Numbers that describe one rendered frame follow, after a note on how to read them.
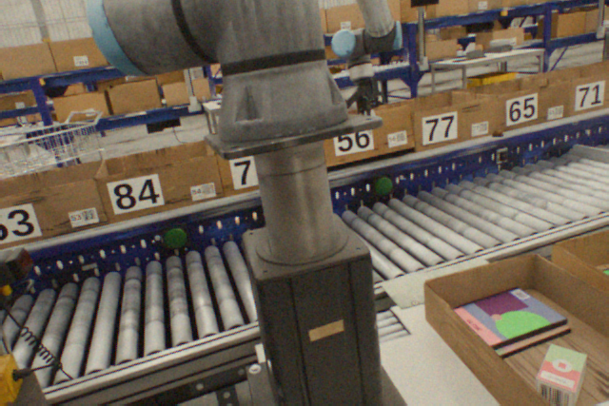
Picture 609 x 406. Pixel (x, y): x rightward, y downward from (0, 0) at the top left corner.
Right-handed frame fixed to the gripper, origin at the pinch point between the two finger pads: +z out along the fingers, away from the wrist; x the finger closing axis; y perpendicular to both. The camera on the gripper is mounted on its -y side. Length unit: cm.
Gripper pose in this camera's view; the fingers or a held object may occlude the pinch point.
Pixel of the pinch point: (367, 131)
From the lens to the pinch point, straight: 169.6
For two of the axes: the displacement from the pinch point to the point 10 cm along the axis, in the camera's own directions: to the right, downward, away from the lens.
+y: 9.4, -2.2, 2.5
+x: -2.6, -0.1, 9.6
